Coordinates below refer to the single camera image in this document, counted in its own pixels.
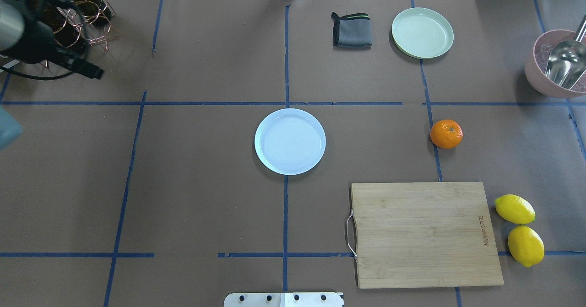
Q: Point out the light blue plate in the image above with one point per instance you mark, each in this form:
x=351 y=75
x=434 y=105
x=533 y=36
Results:
x=290 y=141

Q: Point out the orange fruit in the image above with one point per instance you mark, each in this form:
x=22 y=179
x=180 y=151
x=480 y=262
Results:
x=446 y=134

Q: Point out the green plate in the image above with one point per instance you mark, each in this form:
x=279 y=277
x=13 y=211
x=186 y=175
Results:
x=422 y=33

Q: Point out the folded grey cloth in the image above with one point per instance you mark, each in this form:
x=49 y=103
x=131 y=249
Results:
x=352 y=31

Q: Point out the bamboo cutting board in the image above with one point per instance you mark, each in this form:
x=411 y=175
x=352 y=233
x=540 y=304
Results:
x=423 y=235

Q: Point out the left yellow lemon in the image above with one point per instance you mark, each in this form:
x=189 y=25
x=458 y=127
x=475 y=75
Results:
x=515 y=209

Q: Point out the yellow lemon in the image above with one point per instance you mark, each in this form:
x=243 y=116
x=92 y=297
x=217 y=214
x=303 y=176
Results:
x=525 y=246
x=515 y=209

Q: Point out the pink bowl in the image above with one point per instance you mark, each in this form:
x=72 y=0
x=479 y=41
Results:
x=536 y=63

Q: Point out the right yellow lemon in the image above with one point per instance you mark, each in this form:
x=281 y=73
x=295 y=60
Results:
x=525 y=246

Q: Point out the metal scoop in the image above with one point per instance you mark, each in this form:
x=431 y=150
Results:
x=567 y=60

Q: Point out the copper wire bottle rack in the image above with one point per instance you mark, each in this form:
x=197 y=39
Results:
x=71 y=30

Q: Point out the white camera pillar base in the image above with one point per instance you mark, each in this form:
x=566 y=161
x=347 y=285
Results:
x=285 y=299

